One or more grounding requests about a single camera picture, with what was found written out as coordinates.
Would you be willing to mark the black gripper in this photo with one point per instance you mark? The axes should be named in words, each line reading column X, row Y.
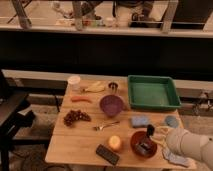
column 150, row 130

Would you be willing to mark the black dish brush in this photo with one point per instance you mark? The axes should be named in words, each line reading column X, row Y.
column 145, row 146

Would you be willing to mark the red bowl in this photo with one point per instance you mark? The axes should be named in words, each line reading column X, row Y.
column 135, row 138

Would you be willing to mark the purple bowl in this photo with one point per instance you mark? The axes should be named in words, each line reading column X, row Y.
column 111, row 105

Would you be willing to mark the blue sponge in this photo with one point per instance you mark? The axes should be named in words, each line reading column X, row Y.
column 140, row 121

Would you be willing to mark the yellow orange fruit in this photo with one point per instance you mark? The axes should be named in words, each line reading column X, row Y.
column 115, row 143

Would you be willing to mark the blue grey cloth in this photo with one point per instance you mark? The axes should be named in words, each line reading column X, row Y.
column 175, row 159

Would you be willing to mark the green plastic tray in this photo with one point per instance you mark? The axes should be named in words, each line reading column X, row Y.
column 152, row 93

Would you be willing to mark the black remote control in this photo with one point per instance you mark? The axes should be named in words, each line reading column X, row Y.
column 107, row 154

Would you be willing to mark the small metal cup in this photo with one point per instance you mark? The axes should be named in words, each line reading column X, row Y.
column 113, row 86

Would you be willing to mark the yellow banana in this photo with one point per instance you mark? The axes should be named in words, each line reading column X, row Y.
column 95, row 87

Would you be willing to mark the bunch of dark grapes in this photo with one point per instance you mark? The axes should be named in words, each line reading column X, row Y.
column 73, row 116

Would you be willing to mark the white cup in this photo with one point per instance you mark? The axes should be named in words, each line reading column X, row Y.
column 74, row 82

